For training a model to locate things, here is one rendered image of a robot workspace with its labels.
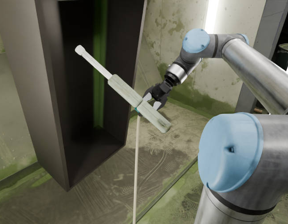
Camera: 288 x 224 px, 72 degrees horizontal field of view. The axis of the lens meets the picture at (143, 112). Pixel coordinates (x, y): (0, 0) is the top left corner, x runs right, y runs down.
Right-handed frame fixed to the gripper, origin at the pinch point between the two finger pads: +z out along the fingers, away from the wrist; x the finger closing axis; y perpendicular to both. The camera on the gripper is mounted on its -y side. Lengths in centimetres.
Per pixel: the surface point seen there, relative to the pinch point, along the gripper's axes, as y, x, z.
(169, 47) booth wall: 198, 23, -125
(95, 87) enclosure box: 79, 37, 1
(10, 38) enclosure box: 7, 63, 14
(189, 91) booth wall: 205, -43, -98
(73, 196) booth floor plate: 110, -9, 85
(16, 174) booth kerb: 124, 44, 109
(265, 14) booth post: 93, -31, -169
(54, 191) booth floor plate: 117, 6, 95
